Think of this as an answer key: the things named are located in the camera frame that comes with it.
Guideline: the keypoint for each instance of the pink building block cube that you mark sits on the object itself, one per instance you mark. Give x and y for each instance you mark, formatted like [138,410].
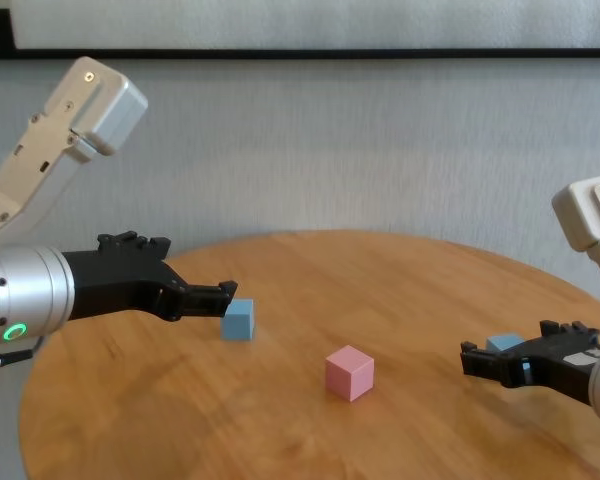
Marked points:
[347,375]

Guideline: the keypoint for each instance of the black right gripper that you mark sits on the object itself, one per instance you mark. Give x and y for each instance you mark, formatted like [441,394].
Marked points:
[555,365]

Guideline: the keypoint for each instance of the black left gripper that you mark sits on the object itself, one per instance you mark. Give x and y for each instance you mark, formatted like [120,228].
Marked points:
[120,285]

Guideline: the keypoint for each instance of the blue building block cube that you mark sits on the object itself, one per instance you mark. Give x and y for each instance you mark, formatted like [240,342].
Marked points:
[241,325]
[502,342]

